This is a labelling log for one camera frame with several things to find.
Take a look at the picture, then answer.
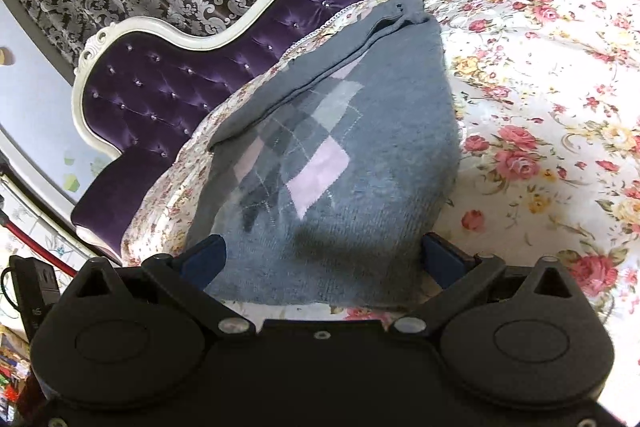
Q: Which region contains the grey argyle sweater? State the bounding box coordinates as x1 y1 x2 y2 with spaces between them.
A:
188 0 460 308

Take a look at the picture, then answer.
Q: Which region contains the red stick vacuum cleaner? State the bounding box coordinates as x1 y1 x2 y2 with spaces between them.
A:
0 210 77 277

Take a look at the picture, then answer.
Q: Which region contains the purple tufted chaise sofa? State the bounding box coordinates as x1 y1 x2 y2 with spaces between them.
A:
70 0 361 259

